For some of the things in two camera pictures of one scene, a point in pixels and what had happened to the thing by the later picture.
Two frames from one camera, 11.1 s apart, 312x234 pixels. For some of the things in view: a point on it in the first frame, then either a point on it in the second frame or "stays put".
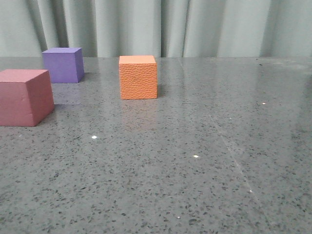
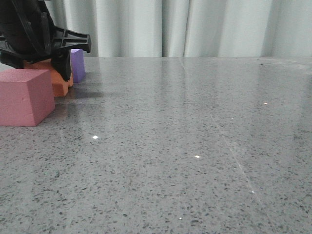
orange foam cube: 138,77 -> 60,85
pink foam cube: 26,97 stays put
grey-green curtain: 163,28 stays put
